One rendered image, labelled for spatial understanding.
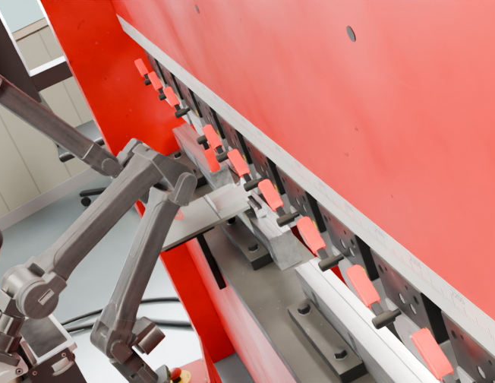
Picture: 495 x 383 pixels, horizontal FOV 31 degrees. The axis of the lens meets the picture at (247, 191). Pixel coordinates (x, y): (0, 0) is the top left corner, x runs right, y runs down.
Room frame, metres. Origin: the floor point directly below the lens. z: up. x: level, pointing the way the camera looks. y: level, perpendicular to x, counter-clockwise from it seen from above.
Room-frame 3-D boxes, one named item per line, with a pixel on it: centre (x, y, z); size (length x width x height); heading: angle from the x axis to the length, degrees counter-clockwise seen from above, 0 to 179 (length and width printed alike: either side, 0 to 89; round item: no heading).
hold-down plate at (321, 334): (1.57, -0.03, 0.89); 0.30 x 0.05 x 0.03; 9
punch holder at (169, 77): (2.40, 0.04, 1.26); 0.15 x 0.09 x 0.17; 9
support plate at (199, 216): (2.15, 0.15, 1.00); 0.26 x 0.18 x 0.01; 99
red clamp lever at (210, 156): (2.01, 0.05, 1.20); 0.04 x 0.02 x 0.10; 99
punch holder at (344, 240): (1.21, -0.15, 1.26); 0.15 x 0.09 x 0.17; 9
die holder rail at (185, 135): (2.72, 0.09, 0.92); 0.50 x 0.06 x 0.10; 9
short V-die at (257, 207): (2.15, 0.00, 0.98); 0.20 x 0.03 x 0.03; 9
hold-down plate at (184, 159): (2.76, 0.16, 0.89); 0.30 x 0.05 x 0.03; 9
